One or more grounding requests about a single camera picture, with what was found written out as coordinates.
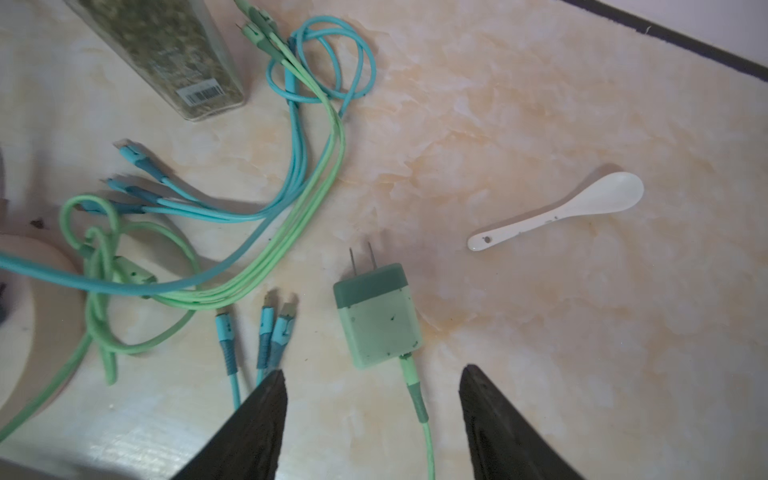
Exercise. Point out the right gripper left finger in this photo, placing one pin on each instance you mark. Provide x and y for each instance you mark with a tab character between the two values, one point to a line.
248	445

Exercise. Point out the light green charger plug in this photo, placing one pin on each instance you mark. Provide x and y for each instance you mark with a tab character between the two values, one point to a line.
380	323

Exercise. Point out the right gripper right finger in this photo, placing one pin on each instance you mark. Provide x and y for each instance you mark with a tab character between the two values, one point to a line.
502	444

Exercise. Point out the white spoon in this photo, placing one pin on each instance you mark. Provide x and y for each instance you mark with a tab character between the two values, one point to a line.
611	193

